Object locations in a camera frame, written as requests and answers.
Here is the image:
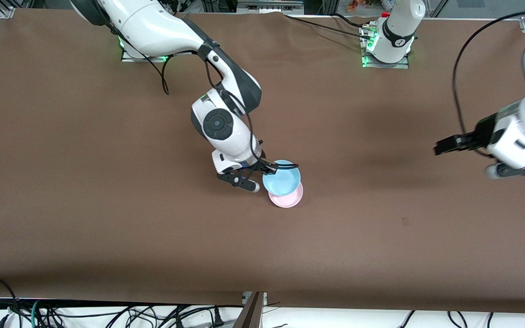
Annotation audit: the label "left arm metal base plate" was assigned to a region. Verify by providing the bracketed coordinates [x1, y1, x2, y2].
[360, 25, 410, 69]

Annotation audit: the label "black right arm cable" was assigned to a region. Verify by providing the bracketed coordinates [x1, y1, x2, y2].
[108, 27, 299, 170]

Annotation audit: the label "orange background items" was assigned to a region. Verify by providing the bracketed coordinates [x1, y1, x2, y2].
[347, 0, 381, 12]

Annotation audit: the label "blue bowl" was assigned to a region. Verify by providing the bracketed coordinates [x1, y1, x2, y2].
[262, 159, 301, 196]

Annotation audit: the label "long black cable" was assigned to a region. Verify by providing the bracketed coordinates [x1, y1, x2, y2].
[283, 13, 372, 41]

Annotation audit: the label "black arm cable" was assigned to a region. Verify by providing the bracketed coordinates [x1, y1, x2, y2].
[453, 10, 525, 158]
[108, 27, 299, 170]

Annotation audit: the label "short black cable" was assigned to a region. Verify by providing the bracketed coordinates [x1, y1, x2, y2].
[333, 13, 370, 29]

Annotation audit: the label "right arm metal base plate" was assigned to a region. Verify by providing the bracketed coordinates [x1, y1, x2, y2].
[120, 39, 170, 63]

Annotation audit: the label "grey metal box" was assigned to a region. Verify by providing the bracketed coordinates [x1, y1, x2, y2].
[237, 0, 304, 14]

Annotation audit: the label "brown table cover sheet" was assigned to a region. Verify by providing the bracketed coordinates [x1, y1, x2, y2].
[0, 8, 525, 315]

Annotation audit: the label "metal table leg bracket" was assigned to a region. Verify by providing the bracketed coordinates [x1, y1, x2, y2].
[232, 292, 268, 328]

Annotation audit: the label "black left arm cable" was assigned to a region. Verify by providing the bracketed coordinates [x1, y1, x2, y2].
[453, 10, 525, 158]

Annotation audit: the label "pink bowl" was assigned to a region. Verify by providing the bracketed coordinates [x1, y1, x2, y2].
[268, 181, 304, 209]

